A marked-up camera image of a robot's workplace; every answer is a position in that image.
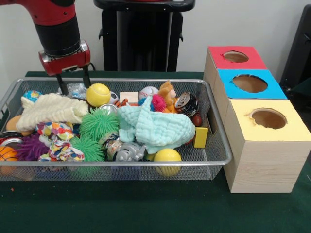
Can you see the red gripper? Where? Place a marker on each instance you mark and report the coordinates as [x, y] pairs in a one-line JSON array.
[[65, 63]]

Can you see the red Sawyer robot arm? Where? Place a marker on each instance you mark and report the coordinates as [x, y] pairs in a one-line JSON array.
[[56, 31]]

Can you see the shallow mesh bin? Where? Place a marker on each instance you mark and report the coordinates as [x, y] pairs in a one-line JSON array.
[[121, 173]]

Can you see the wooden box with three holes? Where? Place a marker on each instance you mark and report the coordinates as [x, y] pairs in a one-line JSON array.
[[267, 165]]

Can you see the yellow tennis ball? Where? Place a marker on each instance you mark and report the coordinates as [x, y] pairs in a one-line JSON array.
[[98, 95]]

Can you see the green spiky rubber ball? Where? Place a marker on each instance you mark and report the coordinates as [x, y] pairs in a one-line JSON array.
[[88, 149], [98, 123]]

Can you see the colourful patterned cloth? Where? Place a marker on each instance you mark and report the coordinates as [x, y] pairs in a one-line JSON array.
[[60, 145]]

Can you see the purple spiky rubber ball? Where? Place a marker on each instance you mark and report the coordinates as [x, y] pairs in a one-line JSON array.
[[30, 148]]

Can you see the mint muslin cloth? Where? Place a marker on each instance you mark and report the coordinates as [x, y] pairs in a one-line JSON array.
[[158, 126]]

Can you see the small orange basketball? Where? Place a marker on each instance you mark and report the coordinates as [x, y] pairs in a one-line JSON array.
[[8, 154]]

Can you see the smooth yellow ball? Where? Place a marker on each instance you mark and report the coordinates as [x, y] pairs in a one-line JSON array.
[[167, 155]]

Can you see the dark green table cloth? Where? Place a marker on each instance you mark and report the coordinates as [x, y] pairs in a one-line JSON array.
[[145, 208], [305, 87]]

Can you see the black stand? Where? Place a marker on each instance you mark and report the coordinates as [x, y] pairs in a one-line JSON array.
[[298, 48]]

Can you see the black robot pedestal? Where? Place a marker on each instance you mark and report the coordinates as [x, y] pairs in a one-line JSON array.
[[145, 36]]

